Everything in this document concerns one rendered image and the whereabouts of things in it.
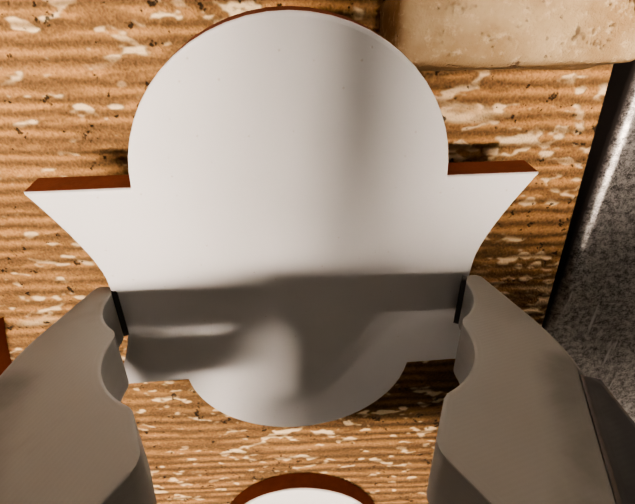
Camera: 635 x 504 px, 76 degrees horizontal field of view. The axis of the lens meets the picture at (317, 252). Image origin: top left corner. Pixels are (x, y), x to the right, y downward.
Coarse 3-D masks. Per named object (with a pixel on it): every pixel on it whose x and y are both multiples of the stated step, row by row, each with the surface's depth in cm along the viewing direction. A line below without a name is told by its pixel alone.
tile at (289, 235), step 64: (192, 64) 8; (256, 64) 8; (320, 64) 8; (384, 64) 8; (192, 128) 9; (256, 128) 9; (320, 128) 9; (384, 128) 9; (64, 192) 9; (128, 192) 10; (192, 192) 10; (256, 192) 10; (320, 192) 10; (384, 192) 10; (448, 192) 10; (512, 192) 11; (128, 256) 11; (192, 256) 11; (256, 256) 11; (320, 256) 11; (384, 256) 11; (448, 256) 12; (128, 320) 12; (192, 320) 12; (256, 320) 12; (320, 320) 13; (384, 320) 13; (448, 320) 13; (192, 384) 14; (256, 384) 14; (320, 384) 15; (384, 384) 15
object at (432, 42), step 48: (432, 0) 9; (480, 0) 9; (528, 0) 9; (576, 0) 9; (624, 0) 9; (432, 48) 9; (480, 48) 9; (528, 48) 9; (576, 48) 9; (624, 48) 9
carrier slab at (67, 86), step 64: (0, 0) 11; (64, 0) 11; (128, 0) 11; (192, 0) 11; (256, 0) 11; (320, 0) 11; (384, 0) 11; (0, 64) 11; (64, 64) 11; (128, 64) 11; (0, 128) 12; (64, 128) 12; (128, 128) 12; (448, 128) 12; (512, 128) 12; (576, 128) 12; (0, 192) 13; (576, 192) 13; (0, 256) 14; (64, 256) 14; (512, 256) 14; (448, 384) 17; (192, 448) 18; (256, 448) 18; (320, 448) 18; (384, 448) 18
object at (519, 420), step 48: (480, 288) 11; (480, 336) 9; (528, 336) 9; (480, 384) 8; (528, 384) 8; (576, 384) 8; (480, 432) 7; (528, 432) 7; (576, 432) 7; (432, 480) 7; (480, 480) 6; (528, 480) 6; (576, 480) 6
